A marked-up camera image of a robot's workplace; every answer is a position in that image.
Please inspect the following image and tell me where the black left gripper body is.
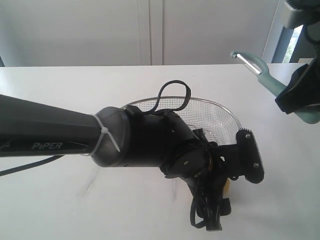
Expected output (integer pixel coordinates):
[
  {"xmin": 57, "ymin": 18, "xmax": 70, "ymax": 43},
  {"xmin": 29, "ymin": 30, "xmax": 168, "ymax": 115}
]
[{"xmin": 184, "ymin": 140, "xmax": 232, "ymax": 220}]

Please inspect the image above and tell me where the yellow lemon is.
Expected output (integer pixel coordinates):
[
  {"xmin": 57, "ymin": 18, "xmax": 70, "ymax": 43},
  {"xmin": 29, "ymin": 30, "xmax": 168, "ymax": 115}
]
[{"xmin": 223, "ymin": 178, "xmax": 230, "ymax": 195}]

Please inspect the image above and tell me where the teal handled peeler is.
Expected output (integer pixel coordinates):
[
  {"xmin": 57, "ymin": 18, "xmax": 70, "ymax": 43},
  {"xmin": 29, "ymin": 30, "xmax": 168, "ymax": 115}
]
[{"xmin": 230, "ymin": 51, "xmax": 320, "ymax": 125}]

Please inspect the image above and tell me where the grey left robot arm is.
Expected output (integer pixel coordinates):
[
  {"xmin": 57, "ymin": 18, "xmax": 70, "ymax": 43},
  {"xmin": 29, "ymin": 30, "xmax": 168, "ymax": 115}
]
[{"xmin": 0, "ymin": 95, "xmax": 231, "ymax": 225}]

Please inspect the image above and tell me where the steel wire mesh basket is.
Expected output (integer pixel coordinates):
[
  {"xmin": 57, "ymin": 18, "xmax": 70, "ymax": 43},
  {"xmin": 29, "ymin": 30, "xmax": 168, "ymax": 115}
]
[{"xmin": 121, "ymin": 96, "xmax": 242, "ymax": 146}]

